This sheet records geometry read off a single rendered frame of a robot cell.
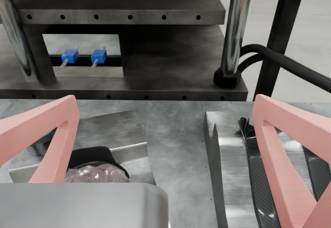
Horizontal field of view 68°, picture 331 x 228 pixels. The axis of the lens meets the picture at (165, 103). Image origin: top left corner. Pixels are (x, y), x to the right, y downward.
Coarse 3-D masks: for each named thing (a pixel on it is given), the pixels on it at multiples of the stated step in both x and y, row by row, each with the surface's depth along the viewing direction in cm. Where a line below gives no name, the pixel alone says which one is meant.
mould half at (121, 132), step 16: (128, 112) 58; (80, 128) 54; (96, 128) 54; (112, 128) 54; (128, 128) 54; (80, 144) 50; (96, 144) 50; (112, 144) 50; (128, 144) 50; (144, 144) 50; (16, 160) 47; (32, 160) 47; (128, 160) 51; (144, 160) 52; (16, 176) 46; (32, 176) 47; (144, 176) 48
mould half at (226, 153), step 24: (216, 120) 64; (216, 144) 50; (240, 144) 47; (288, 144) 47; (216, 168) 50; (240, 168) 45; (216, 192) 49; (240, 192) 43; (312, 192) 43; (240, 216) 41
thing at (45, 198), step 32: (0, 128) 8; (32, 128) 9; (64, 128) 12; (0, 160) 7; (64, 160) 12; (0, 192) 5; (32, 192) 5; (64, 192) 5; (96, 192) 5; (128, 192) 5; (160, 192) 5; (0, 224) 4; (32, 224) 4; (64, 224) 4; (96, 224) 4; (128, 224) 4; (160, 224) 5
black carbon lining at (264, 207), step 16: (240, 128) 48; (256, 144) 55; (256, 160) 46; (320, 160) 46; (256, 176) 45; (320, 176) 44; (256, 192) 43; (320, 192) 43; (256, 208) 41; (272, 208) 42; (272, 224) 40
